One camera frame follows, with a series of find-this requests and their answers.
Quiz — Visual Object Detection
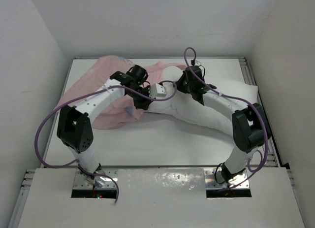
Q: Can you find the purple cable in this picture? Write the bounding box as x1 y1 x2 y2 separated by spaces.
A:
184 47 269 190
34 80 178 204

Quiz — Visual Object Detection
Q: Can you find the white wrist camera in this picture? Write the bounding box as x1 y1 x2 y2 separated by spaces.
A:
150 83 167 99
190 60 202 66

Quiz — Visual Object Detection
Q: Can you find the metal base plate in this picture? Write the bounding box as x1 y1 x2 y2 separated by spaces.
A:
73 169 118 190
204 169 251 190

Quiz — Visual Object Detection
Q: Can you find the white foam front board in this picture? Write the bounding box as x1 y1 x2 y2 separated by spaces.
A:
19 168 304 228

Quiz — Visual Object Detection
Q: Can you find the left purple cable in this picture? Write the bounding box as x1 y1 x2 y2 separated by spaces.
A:
34 80 178 204

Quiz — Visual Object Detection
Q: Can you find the white pillow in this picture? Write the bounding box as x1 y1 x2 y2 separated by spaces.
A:
148 74 258 136

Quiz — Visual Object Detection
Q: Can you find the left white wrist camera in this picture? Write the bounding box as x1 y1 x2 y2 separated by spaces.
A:
150 83 167 99

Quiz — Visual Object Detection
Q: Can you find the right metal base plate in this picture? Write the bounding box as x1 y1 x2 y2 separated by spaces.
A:
204 169 251 190

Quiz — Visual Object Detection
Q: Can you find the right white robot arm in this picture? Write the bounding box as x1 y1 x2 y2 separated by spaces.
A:
176 65 271 184

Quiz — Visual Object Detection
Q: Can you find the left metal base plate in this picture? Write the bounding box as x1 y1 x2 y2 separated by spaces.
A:
73 169 118 190

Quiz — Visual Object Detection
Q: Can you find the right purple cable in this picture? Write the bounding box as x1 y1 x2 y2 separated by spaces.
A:
184 47 269 190

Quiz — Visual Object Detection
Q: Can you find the pink princess pillowcase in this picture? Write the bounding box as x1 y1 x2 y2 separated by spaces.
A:
54 55 190 131

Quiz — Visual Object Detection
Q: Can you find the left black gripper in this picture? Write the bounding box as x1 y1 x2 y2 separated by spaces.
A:
127 86 156 111

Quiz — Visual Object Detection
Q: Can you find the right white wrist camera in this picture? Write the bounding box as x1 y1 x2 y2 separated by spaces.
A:
190 60 202 66

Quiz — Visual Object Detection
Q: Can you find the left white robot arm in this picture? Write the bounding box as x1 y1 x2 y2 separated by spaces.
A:
57 65 153 183

